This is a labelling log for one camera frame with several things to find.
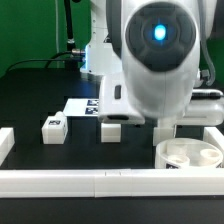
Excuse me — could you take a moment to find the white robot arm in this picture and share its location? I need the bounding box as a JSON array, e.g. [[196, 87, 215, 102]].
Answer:
[[81, 0, 224, 126]]

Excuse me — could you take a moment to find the white marker sheet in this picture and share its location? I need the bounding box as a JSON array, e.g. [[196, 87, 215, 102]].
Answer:
[[63, 98, 99, 117]]

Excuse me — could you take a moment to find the white U-shaped fence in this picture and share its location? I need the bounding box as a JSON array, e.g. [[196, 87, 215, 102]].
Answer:
[[0, 126, 224, 199]]

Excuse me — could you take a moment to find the black vertical hose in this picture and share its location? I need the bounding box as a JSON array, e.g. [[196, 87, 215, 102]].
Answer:
[[63, 0, 76, 53]]

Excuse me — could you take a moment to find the black cable on table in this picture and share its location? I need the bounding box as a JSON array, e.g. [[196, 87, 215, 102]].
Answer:
[[4, 48, 87, 76]]

